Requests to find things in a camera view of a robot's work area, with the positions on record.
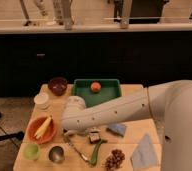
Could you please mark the white handled brush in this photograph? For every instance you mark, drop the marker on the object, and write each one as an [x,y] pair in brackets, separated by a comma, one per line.
[75,132]

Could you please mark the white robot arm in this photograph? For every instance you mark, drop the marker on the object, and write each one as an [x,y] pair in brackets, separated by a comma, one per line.
[171,100]

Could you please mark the orange fruit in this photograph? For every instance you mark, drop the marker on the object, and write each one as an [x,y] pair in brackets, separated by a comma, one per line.
[95,87]

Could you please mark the green plastic tray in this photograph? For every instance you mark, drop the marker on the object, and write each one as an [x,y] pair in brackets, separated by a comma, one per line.
[110,89]

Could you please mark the dark red bowl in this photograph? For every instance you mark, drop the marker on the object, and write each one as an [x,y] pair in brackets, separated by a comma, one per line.
[57,85]

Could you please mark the blue sponge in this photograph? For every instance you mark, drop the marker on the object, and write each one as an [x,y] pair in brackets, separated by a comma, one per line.
[118,129]

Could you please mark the wooden block eraser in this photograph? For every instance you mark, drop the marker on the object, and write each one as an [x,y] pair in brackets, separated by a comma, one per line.
[94,137]

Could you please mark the white stacked cups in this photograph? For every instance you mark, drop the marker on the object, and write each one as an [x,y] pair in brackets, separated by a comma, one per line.
[41,100]

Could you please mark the green peeler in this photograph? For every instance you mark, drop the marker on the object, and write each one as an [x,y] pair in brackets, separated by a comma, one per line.
[94,156]

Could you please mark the orange bowl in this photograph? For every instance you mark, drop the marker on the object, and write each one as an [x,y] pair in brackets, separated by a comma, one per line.
[48,135]

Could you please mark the bunch of red grapes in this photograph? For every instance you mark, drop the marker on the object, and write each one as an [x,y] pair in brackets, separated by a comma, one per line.
[115,160]

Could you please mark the small metal bowl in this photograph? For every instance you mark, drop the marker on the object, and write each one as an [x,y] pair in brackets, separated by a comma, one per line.
[56,154]

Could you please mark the grey folded cloth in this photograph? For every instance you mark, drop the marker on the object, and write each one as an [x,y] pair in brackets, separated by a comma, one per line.
[144,155]

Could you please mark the light green cup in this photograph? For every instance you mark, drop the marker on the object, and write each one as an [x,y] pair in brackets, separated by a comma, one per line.
[31,151]

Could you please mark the black tripod leg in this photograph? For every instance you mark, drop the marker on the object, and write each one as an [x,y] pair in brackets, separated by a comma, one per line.
[9,136]

